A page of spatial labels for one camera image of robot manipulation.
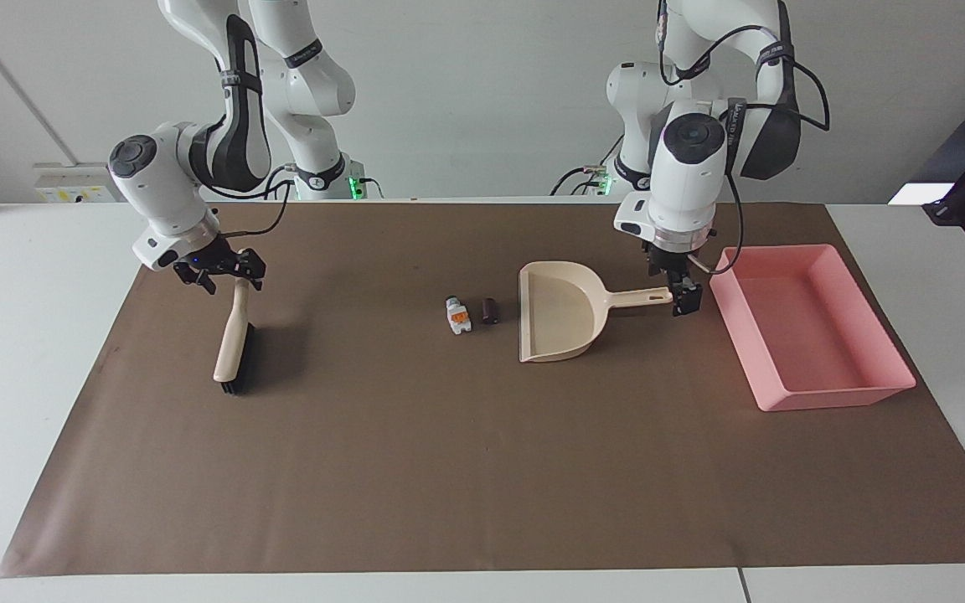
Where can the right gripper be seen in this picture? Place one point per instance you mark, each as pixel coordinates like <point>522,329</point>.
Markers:
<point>198,261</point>

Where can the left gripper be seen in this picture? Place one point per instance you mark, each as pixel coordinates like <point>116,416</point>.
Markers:
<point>668,258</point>

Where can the beige brush with black bristles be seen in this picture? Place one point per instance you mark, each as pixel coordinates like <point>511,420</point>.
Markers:
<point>234,335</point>

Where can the beige plastic dustpan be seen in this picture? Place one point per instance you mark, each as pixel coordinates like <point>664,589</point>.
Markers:
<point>562,311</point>

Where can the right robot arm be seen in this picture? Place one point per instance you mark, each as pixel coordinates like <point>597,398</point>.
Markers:
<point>166,186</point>

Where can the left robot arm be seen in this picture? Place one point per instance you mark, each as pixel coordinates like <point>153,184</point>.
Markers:
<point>683,180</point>

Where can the pink plastic bin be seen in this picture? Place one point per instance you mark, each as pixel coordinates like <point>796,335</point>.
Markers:
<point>809,331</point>

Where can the small dark brown cylinder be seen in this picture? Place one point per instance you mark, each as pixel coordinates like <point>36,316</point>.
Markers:
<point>490,311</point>

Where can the small white and orange part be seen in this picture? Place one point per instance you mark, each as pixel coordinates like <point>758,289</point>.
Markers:
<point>457,316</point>

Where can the white wall socket box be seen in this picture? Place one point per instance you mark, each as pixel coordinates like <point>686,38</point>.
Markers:
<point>72,184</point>

